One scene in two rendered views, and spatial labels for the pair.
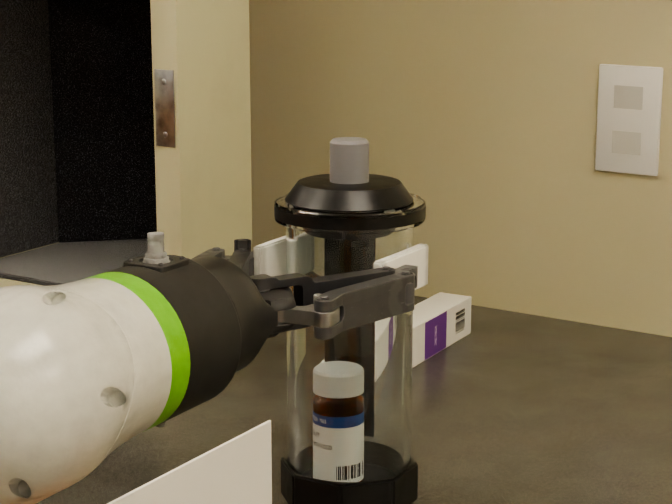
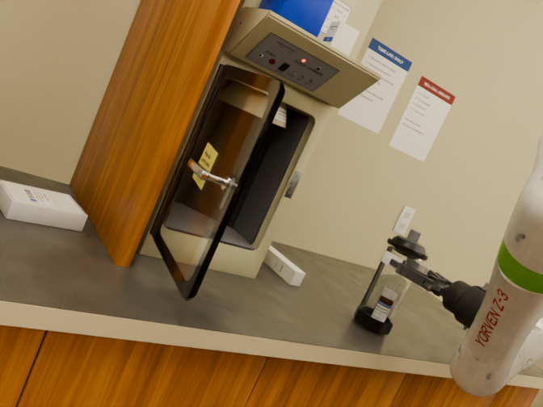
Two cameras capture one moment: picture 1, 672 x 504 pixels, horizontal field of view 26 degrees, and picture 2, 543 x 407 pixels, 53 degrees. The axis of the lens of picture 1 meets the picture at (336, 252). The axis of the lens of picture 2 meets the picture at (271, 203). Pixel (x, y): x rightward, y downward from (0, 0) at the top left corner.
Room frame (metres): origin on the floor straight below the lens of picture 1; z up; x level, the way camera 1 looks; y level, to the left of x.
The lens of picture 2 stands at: (0.86, 1.41, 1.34)
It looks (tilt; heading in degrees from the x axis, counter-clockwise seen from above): 9 degrees down; 291
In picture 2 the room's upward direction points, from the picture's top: 24 degrees clockwise
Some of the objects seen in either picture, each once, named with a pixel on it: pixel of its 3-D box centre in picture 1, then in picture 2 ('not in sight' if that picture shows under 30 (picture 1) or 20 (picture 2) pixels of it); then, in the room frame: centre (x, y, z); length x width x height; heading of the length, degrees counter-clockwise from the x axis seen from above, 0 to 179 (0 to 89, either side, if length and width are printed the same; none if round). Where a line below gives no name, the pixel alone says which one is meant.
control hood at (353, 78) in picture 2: not in sight; (305, 64); (1.35, 0.31, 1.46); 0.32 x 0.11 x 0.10; 57
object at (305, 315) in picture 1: (290, 313); not in sight; (0.88, 0.03, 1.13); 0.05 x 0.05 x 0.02; 33
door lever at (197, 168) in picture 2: not in sight; (207, 172); (1.31, 0.58, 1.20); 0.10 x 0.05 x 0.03; 139
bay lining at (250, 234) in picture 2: (132, 91); (221, 154); (1.50, 0.21, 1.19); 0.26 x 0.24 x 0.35; 57
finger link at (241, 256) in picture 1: (234, 283); (421, 278); (0.95, 0.07, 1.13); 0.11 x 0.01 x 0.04; 178
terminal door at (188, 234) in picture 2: not in sight; (208, 172); (1.35, 0.51, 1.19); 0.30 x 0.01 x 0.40; 139
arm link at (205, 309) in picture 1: (155, 332); (477, 307); (0.82, 0.11, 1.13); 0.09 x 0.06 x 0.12; 60
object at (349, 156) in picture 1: (349, 185); (410, 242); (1.02, -0.01, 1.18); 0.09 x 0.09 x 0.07
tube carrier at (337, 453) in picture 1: (349, 344); (390, 283); (1.02, -0.01, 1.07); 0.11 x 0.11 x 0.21
